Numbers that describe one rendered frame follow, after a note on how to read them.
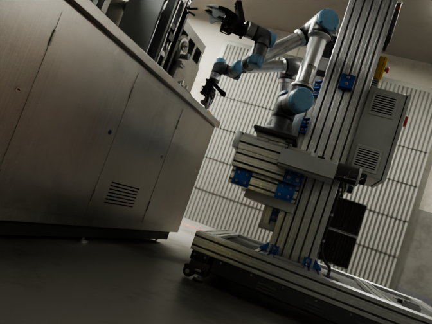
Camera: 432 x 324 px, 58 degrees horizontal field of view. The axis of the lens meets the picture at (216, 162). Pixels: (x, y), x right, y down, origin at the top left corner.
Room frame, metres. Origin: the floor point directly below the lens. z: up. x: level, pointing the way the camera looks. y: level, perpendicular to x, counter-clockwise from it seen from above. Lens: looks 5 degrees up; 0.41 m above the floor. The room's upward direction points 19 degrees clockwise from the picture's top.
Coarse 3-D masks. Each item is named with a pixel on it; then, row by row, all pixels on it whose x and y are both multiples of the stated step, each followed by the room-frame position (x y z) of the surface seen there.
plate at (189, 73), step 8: (112, 0) 2.21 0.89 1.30; (120, 0) 2.26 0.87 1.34; (128, 0) 2.32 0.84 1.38; (112, 8) 2.23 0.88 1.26; (120, 8) 2.28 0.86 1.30; (112, 16) 2.25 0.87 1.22; (120, 16) 2.31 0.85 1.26; (192, 64) 3.26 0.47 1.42; (184, 72) 3.19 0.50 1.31; (192, 72) 3.30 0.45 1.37; (176, 80) 3.11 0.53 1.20; (184, 80) 3.23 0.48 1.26; (192, 80) 3.35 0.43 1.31
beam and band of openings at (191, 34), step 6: (186, 24) 2.99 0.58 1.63; (186, 30) 3.01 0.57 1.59; (192, 30) 3.09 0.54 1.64; (186, 36) 3.07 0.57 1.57; (192, 36) 3.12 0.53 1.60; (198, 36) 3.20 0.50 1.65; (192, 42) 3.19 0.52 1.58; (198, 42) 3.23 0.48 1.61; (192, 48) 3.21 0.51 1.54; (198, 48) 3.27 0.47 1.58; (204, 48) 3.36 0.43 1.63; (192, 54) 3.21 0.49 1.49; (198, 54) 3.36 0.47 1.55; (192, 60) 3.24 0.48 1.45; (198, 60) 3.35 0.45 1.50; (198, 66) 3.37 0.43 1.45
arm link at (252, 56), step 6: (258, 42) 1.78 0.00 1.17; (252, 48) 1.80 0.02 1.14; (258, 48) 1.77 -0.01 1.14; (264, 48) 1.78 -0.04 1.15; (252, 54) 1.78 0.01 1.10; (258, 54) 1.77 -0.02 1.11; (264, 54) 1.79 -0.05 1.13; (246, 60) 1.87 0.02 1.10; (252, 60) 1.78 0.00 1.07; (258, 60) 1.78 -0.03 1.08; (252, 66) 1.82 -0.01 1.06; (258, 66) 1.79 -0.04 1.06
